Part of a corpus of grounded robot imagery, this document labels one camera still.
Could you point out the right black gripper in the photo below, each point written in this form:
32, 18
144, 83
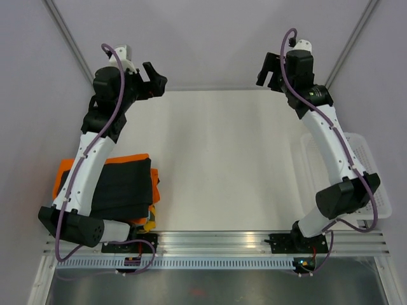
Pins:
272, 63

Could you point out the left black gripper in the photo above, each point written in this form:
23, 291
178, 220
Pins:
157, 82

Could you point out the black trousers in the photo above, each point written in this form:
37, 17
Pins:
127, 190

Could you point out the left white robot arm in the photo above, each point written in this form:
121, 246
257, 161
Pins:
69, 217

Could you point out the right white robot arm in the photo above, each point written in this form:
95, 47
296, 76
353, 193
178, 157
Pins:
351, 187

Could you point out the orange folded garment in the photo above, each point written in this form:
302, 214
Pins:
154, 187

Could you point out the yellow black patterned garment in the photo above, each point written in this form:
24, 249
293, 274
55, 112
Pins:
151, 223

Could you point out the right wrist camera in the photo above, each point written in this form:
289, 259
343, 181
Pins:
300, 44

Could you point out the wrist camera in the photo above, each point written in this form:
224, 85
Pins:
300, 44
124, 53

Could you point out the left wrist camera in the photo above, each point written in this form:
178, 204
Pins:
124, 53

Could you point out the right aluminium frame post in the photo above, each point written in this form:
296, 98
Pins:
352, 40

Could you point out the aluminium frame post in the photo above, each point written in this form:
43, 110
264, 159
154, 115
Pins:
69, 40
352, 40

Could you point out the left aluminium frame post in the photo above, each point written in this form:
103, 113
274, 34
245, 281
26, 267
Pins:
69, 40

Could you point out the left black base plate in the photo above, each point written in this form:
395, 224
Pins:
137, 248

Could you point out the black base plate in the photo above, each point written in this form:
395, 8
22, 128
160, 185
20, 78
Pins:
137, 248
286, 243

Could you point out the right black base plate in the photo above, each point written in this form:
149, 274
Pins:
286, 243

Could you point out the aluminium rail beam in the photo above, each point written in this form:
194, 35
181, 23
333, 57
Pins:
253, 243

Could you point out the white slotted cable duct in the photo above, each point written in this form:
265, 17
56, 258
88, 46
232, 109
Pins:
227, 263

